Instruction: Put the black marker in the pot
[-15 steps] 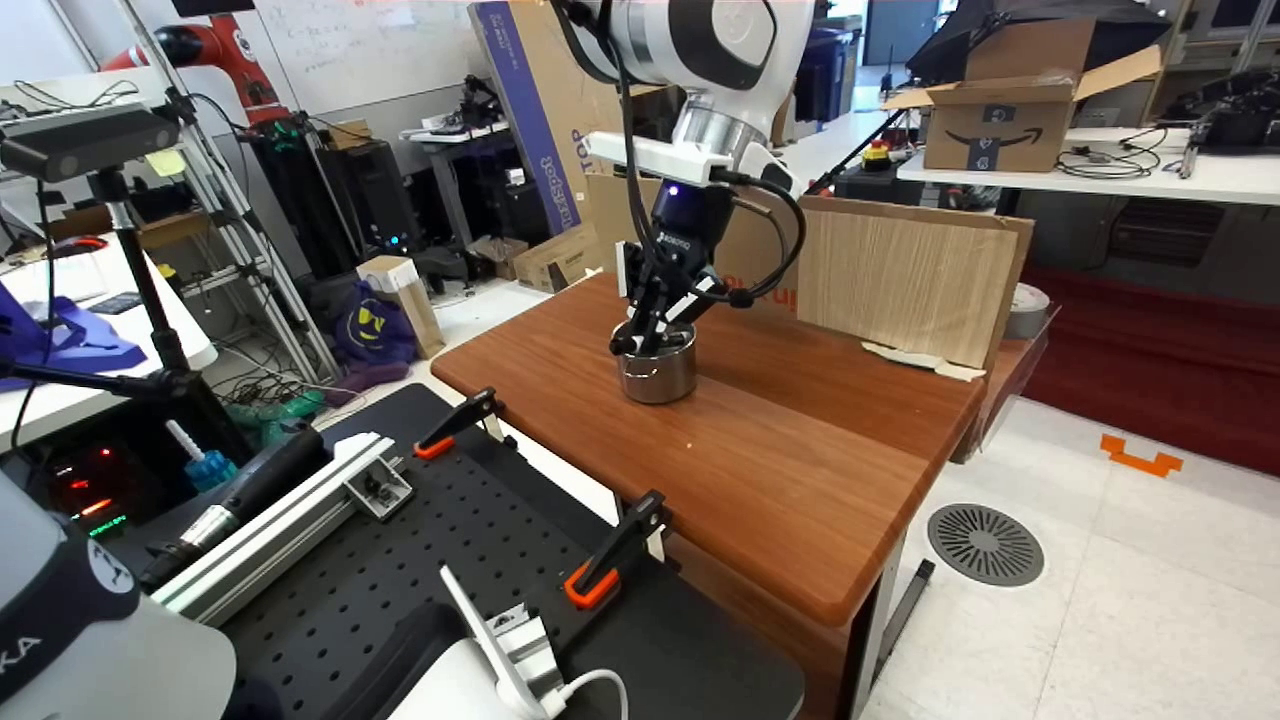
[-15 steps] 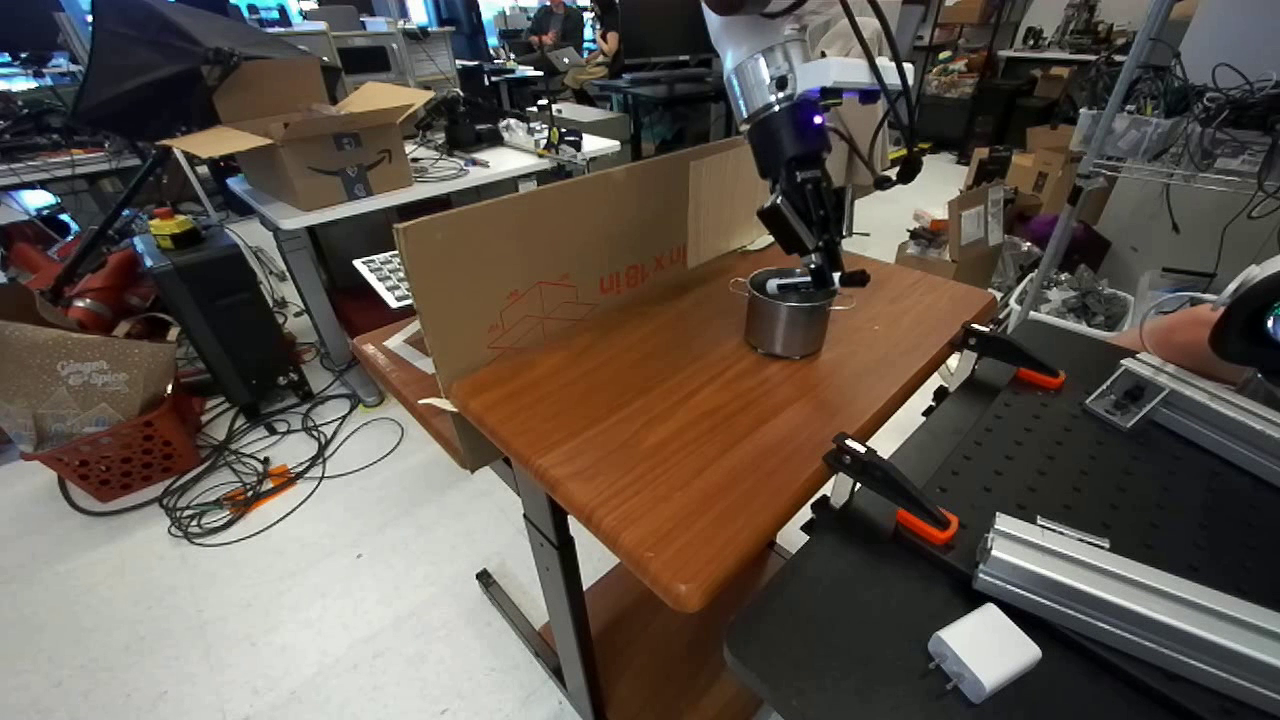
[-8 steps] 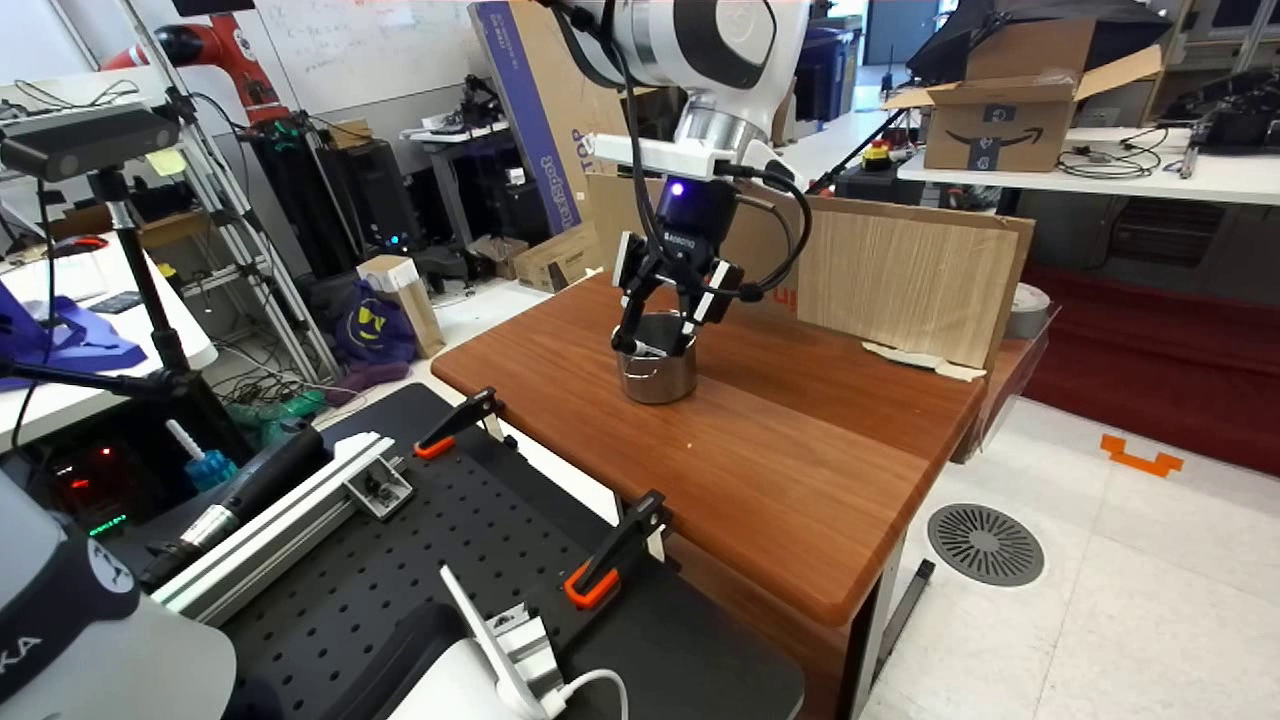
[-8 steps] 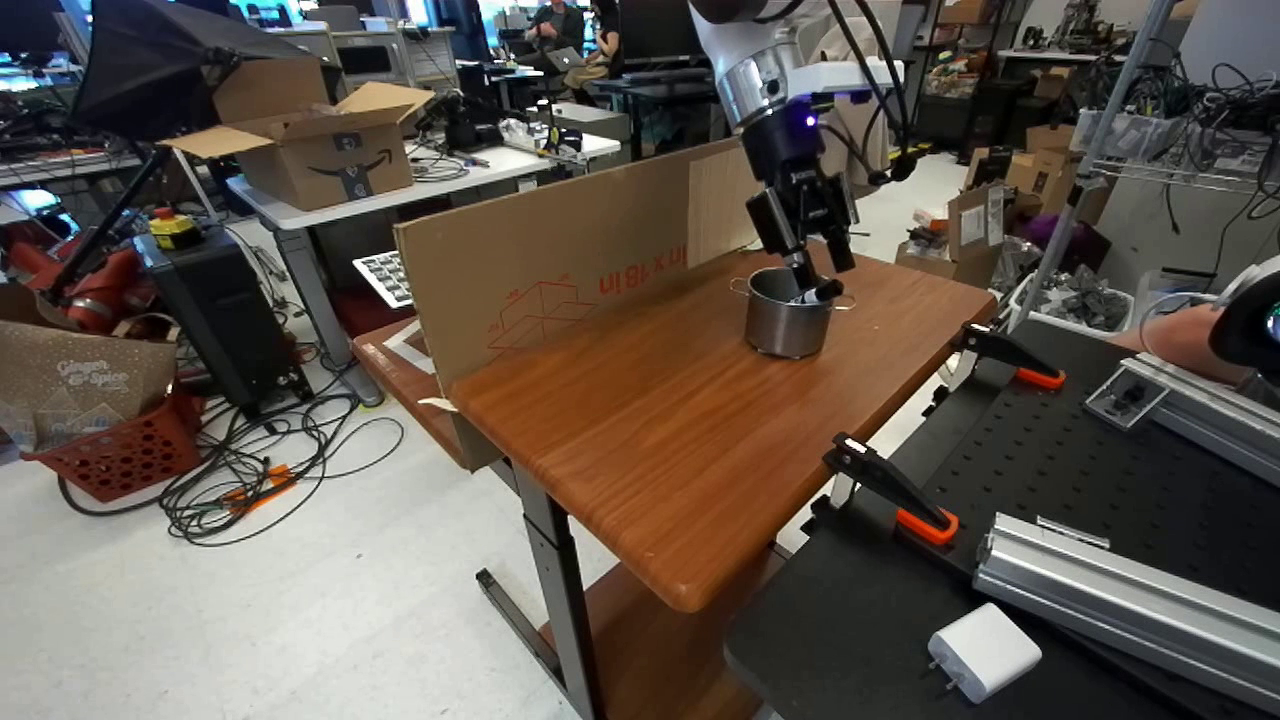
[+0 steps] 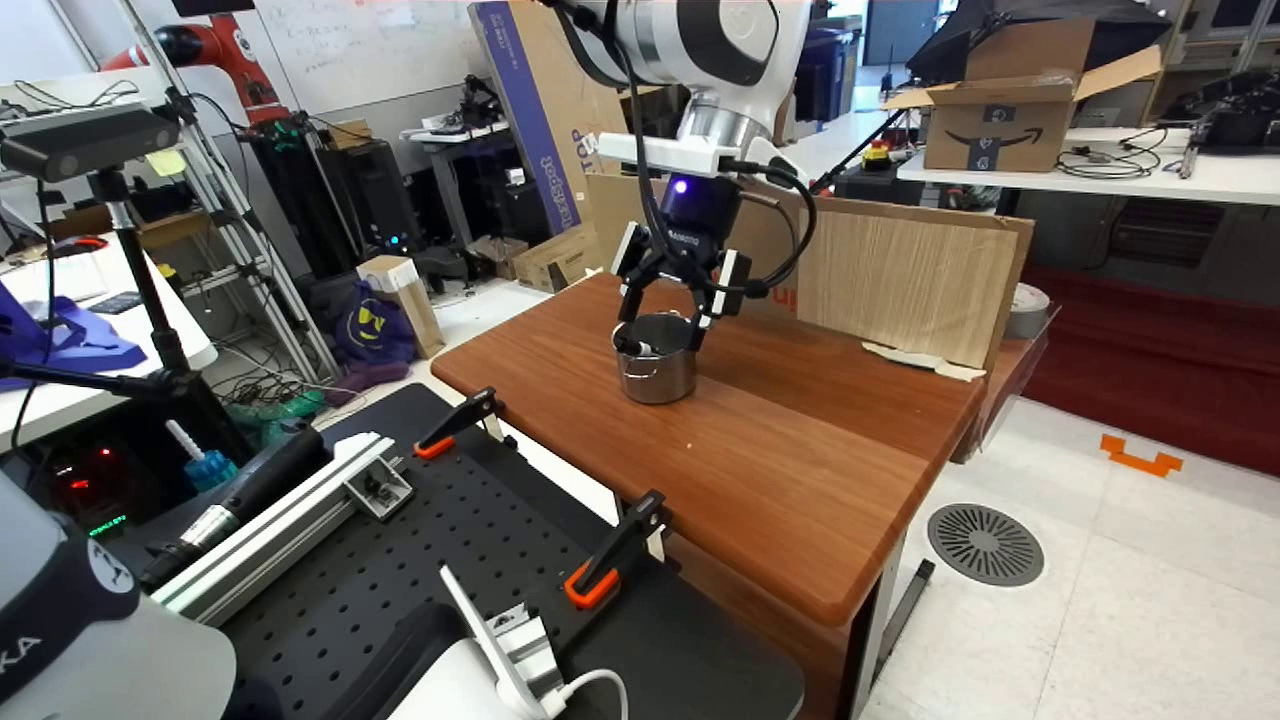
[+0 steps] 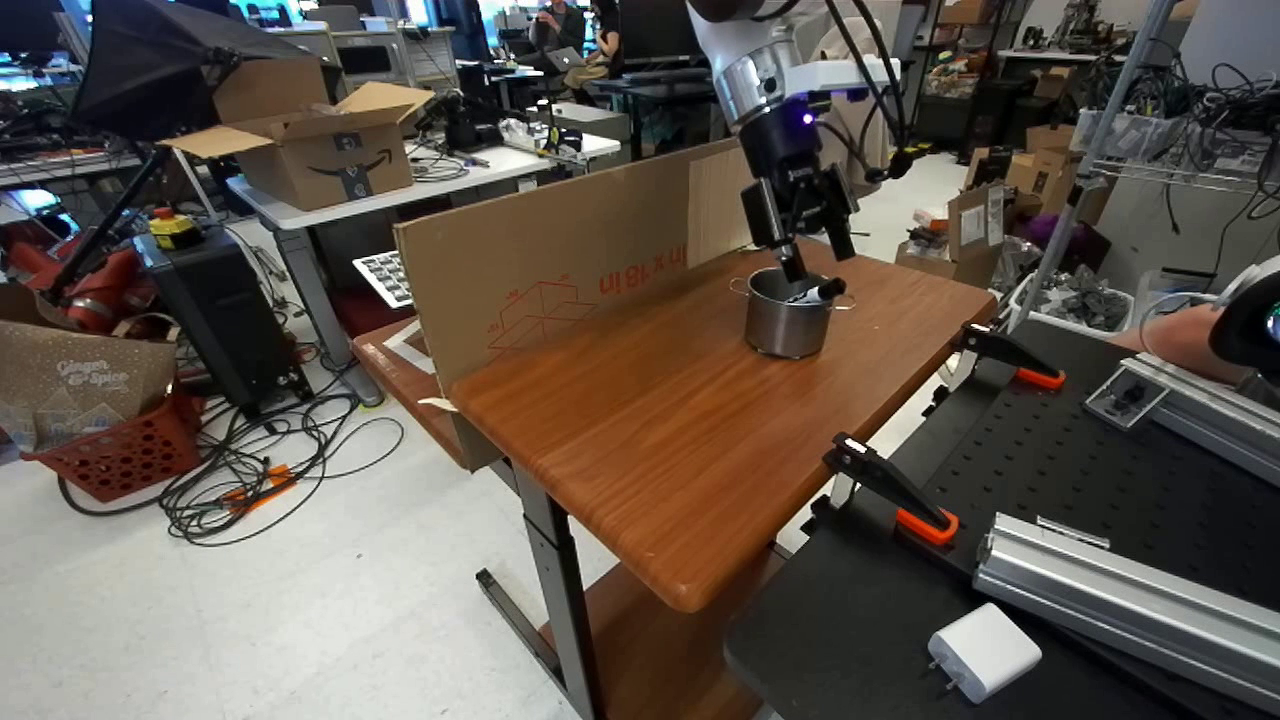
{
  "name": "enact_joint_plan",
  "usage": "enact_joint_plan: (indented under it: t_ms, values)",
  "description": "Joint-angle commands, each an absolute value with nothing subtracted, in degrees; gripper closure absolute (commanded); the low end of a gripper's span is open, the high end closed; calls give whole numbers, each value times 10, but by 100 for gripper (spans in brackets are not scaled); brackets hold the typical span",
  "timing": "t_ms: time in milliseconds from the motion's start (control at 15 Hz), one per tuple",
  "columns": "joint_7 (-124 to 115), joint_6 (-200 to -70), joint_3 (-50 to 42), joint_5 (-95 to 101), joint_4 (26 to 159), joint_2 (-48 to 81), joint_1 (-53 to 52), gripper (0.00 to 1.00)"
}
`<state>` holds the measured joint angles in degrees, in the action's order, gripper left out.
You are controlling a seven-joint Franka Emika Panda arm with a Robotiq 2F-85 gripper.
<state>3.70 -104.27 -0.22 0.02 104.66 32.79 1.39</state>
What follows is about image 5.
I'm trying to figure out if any green object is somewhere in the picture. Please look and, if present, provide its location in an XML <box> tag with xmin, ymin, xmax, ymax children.
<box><xmin>231</xmin><ymin>389</ymin><xmax>333</xmax><ymax>450</ymax></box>

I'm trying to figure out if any round grey floor drain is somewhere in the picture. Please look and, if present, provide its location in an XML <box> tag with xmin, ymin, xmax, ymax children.
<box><xmin>923</xmin><ymin>498</ymin><xmax>1050</xmax><ymax>591</ymax></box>

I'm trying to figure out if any black tripod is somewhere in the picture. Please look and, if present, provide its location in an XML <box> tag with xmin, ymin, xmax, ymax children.
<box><xmin>36</xmin><ymin>165</ymin><xmax>251</xmax><ymax>513</ymax></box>

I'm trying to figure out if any small steel pot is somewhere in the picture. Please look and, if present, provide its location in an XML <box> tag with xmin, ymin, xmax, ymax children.
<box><xmin>609</xmin><ymin>313</ymin><xmax>705</xmax><ymax>406</ymax></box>

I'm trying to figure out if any black clamp with orange handle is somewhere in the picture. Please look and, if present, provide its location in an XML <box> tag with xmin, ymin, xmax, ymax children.
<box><xmin>409</xmin><ymin>385</ymin><xmax>518</xmax><ymax>468</ymax></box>
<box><xmin>557</xmin><ymin>487</ymin><xmax>675</xmax><ymax>615</ymax></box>

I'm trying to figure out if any white side table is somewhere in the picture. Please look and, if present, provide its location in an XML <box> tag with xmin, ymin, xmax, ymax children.
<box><xmin>0</xmin><ymin>234</ymin><xmax>219</xmax><ymax>450</ymax></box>

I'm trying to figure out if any blue handled screwdriver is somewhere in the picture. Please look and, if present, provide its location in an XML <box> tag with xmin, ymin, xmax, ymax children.
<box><xmin>162</xmin><ymin>415</ymin><xmax>245</xmax><ymax>494</ymax></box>

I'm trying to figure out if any silver metal rack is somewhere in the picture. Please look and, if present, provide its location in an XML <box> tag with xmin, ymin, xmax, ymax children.
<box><xmin>125</xmin><ymin>77</ymin><xmax>344</xmax><ymax>393</ymax></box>

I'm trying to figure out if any flat brown cardboard box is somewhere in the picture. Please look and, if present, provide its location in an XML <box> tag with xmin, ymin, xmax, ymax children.
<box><xmin>511</xmin><ymin>218</ymin><xmax>604</xmax><ymax>294</ymax></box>

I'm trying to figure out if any white work table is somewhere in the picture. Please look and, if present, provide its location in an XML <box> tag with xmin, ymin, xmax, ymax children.
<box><xmin>891</xmin><ymin>122</ymin><xmax>1280</xmax><ymax>212</ymax></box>

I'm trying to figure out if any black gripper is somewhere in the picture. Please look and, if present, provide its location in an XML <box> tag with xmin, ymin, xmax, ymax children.
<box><xmin>609</xmin><ymin>170</ymin><xmax>754</xmax><ymax>357</ymax></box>

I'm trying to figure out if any black handled tool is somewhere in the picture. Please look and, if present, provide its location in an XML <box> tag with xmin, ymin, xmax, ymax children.
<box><xmin>178</xmin><ymin>423</ymin><xmax>338</xmax><ymax>551</ymax></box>

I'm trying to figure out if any purple bag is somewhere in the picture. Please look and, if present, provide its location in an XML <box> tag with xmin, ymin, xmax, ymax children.
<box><xmin>314</xmin><ymin>276</ymin><xmax>424</xmax><ymax>374</ymax></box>

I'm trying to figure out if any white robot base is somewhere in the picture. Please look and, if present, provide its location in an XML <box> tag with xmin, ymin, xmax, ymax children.
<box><xmin>0</xmin><ymin>470</ymin><xmax>241</xmax><ymax>720</ymax></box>

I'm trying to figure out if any open Amazon cardboard box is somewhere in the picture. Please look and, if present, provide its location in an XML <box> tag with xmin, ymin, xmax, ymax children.
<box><xmin>881</xmin><ymin>13</ymin><xmax>1167</xmax><ymax>176</ymax></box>

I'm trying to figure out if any brown cardboard panel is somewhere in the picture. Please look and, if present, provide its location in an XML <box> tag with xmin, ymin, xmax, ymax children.
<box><xmin>580</xmin><ymin>170</ymin><xmax>1041</xmax><ymax>389</ymax></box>

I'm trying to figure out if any black electronics box with lights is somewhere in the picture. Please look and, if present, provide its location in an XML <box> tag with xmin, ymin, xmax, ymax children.
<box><xmin>13</xmin><ymin>423</ymin><xmax>154</xmax><ymax>537</ymax></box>

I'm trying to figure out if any grey bucket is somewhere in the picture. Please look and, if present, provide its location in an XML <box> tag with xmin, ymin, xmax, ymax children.
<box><xmin>1005</xmin><ymin>278</ymin><xmax>1056</xmax><ymax>347</ymax></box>

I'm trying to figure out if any small tan cardboard box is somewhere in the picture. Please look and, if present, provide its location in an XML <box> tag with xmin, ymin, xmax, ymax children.
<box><xmin>354</xmin><ymin>253</ymin><xmax>450</xmax><ymax>361</ymax></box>

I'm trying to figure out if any black perforated breadboard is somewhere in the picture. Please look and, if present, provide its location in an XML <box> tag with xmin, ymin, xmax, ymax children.
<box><xmin>118</xmin><ymin>380</ymin><xmax>813</xmax><ymax>720</ymax></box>

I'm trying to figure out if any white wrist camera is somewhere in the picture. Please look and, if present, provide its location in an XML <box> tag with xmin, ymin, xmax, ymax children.
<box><xmin>593</xmin><ymin>129</ymin><xmax>804</xmax><ymax>189</ymax></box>

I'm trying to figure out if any red carpet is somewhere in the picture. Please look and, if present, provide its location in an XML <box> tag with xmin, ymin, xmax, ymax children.
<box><xmin>1017</xmin><ymin>254</ymin><xmax>1280</xmax><ymax>478</ymax></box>

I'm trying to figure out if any wooden table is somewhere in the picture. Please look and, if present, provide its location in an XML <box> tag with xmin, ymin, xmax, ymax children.
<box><xmin>430</xmin><ymin>267</ymin><xmax>995</xmax><ymax>720</ymax></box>

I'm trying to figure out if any white cable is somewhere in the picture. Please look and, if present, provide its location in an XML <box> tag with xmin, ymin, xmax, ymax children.
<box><xmin>537</xmin><ymin>663</ymin><xmax>634</xmax><ymax>720</ymax></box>

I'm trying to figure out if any red machine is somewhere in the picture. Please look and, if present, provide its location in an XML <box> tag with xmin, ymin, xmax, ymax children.
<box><xmin>171</xmin><ymin>8</ymin><xmax>291</xmax><ymax>133</ymax></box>

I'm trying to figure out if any purple cloth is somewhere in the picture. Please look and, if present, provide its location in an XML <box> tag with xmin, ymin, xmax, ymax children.
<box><xmin>0</xmin><ymin>282</ymin><xmax>149</xmax><ymax>393</ymax></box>

